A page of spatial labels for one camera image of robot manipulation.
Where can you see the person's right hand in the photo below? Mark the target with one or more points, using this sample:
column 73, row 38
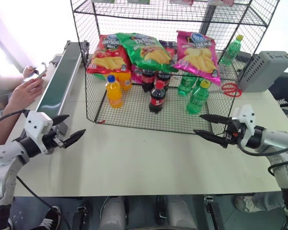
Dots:
column 26, row 89

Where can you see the magenta snack bag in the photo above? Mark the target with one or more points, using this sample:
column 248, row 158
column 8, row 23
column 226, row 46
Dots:
column 136, row 75

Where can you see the light grey rounded cylinder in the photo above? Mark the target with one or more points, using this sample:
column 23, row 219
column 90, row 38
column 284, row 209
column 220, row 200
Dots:
column 113, row 213
column 181, row 213

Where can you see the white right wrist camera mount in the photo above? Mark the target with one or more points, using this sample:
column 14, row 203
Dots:
column 246, row 117

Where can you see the green potato chips bag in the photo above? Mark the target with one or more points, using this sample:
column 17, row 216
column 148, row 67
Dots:
column 148, row 51

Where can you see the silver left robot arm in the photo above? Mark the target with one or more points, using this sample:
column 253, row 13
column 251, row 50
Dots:
column 0, row 155

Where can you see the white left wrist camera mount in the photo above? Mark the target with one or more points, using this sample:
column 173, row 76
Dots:
column 36, row 122

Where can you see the person's left hand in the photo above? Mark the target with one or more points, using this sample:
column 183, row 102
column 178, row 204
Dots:
column 28, row 72

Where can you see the silver smartphone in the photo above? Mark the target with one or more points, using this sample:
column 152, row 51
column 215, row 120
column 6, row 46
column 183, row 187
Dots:
column 41, row 72

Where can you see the dark red snack bag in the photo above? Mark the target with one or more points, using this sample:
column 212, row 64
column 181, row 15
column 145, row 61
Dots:
column 169, row 46

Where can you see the red potato chips bag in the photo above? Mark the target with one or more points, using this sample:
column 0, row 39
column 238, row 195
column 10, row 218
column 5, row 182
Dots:
column 108, row 56

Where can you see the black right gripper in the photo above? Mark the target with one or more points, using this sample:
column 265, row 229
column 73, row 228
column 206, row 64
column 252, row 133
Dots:
column 232, row 133

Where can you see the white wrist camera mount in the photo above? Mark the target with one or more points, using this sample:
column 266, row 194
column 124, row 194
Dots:
column 246, row 117
column 36, row 122

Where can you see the black canvas sneaker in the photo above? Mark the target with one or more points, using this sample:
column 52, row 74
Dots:
column 50, row 218

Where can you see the grey sneaker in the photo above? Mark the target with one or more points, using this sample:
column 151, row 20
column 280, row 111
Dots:
column 246, row 203

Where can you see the black fabric with white print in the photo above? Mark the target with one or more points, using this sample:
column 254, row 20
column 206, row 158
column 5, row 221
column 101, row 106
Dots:
column 286, row 101

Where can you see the green soda bottle yellow cap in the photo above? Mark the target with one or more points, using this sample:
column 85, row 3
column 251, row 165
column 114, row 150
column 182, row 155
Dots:
column 231, row 51
column 198, row 99

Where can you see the green snack packet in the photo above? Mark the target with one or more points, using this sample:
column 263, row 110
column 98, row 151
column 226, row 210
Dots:
column 138, row 1

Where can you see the black table frame bracket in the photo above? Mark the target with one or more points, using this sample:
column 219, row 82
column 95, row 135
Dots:
column 82, row 218
column 212, row 210

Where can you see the pink potato chips bag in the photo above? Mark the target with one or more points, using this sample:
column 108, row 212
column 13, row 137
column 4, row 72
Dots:
column 199, row 56

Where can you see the person's right forearm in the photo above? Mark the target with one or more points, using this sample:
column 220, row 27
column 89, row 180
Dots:
column 3, row 117

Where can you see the cola bottle red cap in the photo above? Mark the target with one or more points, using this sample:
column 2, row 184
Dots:
column 157, row 100

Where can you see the grey vented plastic box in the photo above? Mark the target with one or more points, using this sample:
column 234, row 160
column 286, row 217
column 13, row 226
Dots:
column 264, row 72

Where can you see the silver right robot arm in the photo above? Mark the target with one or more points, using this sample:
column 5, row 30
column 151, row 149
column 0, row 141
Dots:
column 278, row 141

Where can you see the pink white snack packet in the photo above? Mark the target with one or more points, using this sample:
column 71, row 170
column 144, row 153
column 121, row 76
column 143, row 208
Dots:
column 220, row 2

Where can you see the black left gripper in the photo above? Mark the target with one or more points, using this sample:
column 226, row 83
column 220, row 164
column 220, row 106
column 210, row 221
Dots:
column 51, row 140

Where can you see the green conveyor belt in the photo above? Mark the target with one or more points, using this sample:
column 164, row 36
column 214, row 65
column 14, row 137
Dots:
column 60, row 79

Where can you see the orange soda bottle blue cap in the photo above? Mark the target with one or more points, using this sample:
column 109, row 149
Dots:
column 114, row 94

